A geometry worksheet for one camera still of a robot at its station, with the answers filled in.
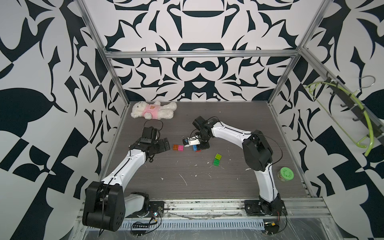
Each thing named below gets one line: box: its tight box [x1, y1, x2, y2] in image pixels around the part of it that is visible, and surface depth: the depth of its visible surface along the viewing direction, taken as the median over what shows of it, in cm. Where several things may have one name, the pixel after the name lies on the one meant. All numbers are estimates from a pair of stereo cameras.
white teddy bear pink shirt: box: [130, 101, 177, 120], surface depth 106 cm
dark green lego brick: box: [213, 158, 220, 167], surface depth 90 cm
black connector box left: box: [130, 230, 146, 238], surface depth 70 cm
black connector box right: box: [264, 221, 280, 235], surface depth 73 cm
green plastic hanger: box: [304, 81, 375, 157], surface depth 55 cm
